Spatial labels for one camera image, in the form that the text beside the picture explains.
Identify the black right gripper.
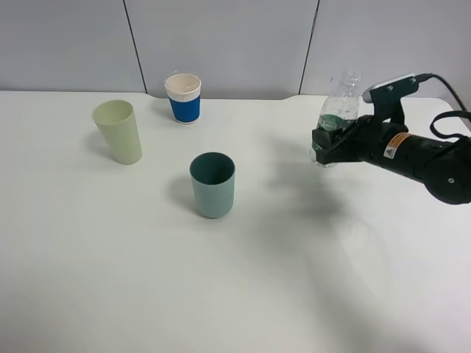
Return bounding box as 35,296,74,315
312,115,408,169

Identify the clear green-label water bottle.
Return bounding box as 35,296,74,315
310,71,361,168

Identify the teal plastic cup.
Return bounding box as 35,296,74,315
189,151,236,218

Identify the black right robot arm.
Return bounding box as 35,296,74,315
312,115,470,205

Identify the blue white paper cup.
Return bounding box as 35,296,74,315
165,73,202,124

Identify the light green plastic cup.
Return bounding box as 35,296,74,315
92,100,143,165

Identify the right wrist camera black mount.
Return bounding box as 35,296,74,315
362,74,430,124

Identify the black right camera cable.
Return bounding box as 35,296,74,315
417,73,471,140

